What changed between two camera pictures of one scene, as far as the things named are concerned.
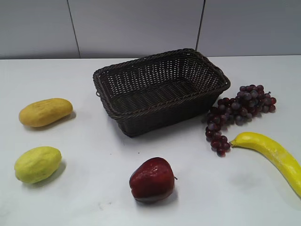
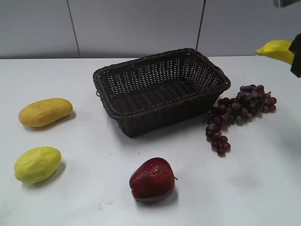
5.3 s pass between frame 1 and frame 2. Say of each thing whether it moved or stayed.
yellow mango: stayed
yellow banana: moved
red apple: stayed
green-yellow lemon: stayed
